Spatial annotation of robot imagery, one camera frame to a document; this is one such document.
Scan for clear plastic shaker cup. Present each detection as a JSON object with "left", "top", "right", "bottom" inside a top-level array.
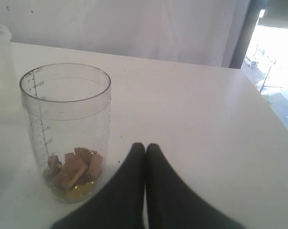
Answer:
[{"left": 19, "top": 63, "right": 111, "bottom": 203}]

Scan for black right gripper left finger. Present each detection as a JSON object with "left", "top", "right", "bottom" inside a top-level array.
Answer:
[{"left": 51, "top": 143, "right": 145, "bottom": 229}]

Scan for gold coin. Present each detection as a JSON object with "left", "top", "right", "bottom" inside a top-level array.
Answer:
[{"left": 65, "top": 181, "right": 95, "bottom": 200}]

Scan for frosted translucent plastic cup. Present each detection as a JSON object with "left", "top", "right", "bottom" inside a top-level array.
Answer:
[{"left": 0, "top": 24, "right": 19, "bottom": 118}]

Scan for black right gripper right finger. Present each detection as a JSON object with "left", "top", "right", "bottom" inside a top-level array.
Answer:
[{"left": 146, "top": 144, "right": 243, "bottom": 229}]

